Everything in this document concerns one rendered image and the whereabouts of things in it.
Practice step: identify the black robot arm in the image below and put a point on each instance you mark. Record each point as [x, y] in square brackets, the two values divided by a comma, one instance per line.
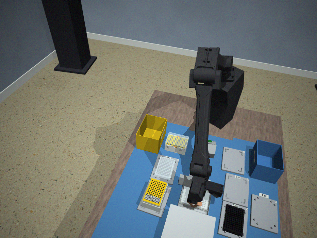
[210, 67]

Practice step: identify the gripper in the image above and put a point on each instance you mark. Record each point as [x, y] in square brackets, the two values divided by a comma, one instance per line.
[195, 203]

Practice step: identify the blue bench mat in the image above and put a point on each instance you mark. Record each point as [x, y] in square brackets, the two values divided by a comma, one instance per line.
[121, 219]

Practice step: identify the yellow open-top bin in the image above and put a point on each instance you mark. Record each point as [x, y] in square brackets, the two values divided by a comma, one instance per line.
[151, 133]

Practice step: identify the blue open-top bin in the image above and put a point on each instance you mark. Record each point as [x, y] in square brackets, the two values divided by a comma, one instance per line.
[266, 161]

